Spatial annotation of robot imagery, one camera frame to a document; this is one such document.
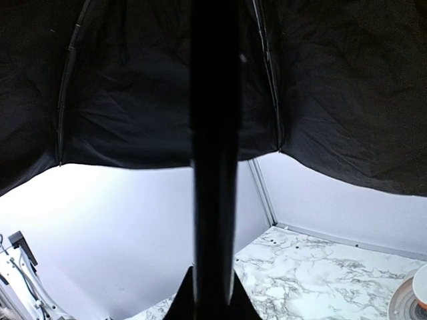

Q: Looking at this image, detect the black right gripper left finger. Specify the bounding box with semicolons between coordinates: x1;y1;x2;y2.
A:
163;266;194;320

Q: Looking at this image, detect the beige folding umbrella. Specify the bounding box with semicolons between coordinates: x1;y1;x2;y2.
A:
1;1;426;308

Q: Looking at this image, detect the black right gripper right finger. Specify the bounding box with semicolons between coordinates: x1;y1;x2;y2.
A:
230;272;262;320

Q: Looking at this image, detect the left aluminium frame post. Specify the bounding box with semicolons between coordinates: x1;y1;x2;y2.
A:
248;159;278;227

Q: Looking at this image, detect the orange white bowl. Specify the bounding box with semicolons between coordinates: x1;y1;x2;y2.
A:
412;265;427;309

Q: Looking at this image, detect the grey ringed plate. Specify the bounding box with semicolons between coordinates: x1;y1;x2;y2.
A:
388;278;426;320

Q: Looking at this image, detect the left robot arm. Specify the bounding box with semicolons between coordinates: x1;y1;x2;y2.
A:
1;231;74;319

